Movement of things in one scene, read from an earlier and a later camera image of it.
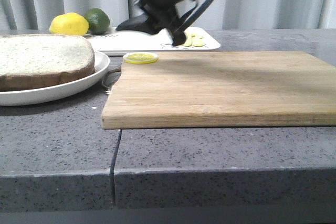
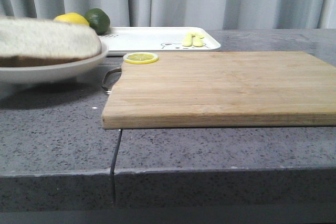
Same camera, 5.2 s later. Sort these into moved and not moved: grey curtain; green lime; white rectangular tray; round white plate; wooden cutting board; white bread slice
Moved: white bread slice; round white plate
Not moved: wooden cutting board; white rectangular tray; grey curtain; green lime
